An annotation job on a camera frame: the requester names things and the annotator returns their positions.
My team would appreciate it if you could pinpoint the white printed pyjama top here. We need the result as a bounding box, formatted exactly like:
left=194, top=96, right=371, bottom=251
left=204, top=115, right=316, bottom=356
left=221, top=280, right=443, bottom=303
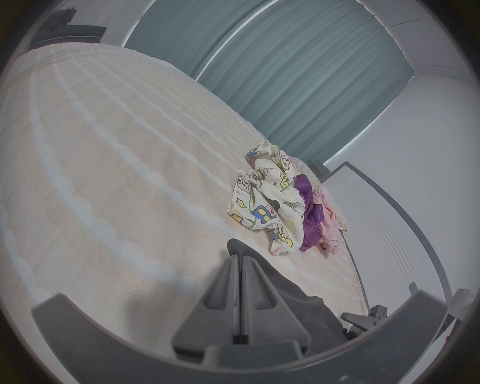
left=226, top=139, right=307, bottom=257

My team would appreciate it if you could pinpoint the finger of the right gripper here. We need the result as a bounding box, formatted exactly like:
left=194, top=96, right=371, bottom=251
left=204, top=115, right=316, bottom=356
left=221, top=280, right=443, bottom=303
left=340, top=312, right=377, bottom=334

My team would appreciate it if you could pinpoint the purple garment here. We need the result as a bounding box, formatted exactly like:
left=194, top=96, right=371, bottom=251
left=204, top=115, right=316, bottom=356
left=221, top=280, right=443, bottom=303
left=294, top=174, right=331, bottom=253

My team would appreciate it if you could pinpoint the dark grey garment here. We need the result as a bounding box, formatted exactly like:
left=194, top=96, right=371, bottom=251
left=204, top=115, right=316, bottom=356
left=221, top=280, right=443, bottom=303
left=226, top=238, right=347, bottom=355

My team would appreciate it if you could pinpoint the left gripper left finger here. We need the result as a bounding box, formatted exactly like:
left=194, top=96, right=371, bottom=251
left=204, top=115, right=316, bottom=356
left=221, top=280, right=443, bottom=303
left=171, top=255, right=240, bottom=356

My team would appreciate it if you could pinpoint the pink garment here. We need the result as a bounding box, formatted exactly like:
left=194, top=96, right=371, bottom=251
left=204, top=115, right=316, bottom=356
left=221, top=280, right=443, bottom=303
left=313, top=185, right=349, bottom=258

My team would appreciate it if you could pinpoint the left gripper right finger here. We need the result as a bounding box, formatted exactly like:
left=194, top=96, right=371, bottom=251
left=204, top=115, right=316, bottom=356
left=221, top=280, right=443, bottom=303
left=241, top=255, right=312, bottom=349

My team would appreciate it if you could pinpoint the blue-green curtain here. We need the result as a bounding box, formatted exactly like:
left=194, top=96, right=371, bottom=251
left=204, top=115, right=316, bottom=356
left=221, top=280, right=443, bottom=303
left=195, top=0, right=417, bottom=166
left=123, top=0, right=271, bottom=77

